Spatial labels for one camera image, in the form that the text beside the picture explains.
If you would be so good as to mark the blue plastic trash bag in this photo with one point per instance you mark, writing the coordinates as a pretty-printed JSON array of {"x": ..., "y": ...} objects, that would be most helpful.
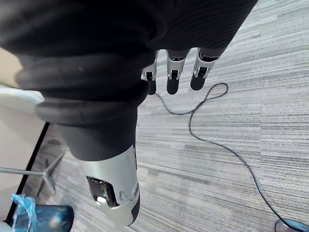
[{"x": 24, "y": 207}]

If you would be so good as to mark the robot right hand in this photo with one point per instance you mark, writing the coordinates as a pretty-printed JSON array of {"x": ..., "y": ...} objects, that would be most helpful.
[{"x": 79, "y": 72}]

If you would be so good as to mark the white sofa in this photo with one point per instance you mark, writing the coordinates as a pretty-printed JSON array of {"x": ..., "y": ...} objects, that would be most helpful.
[{"x": 17, "y": 116}]

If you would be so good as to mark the small dark trash bin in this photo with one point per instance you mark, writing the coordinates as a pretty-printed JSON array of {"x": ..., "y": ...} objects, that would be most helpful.
[{"x": 48, "y": 218}]

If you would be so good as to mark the metal table leg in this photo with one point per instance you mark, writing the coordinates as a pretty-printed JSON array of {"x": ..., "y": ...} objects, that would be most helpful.
[{"x": 47, "y": 172}]

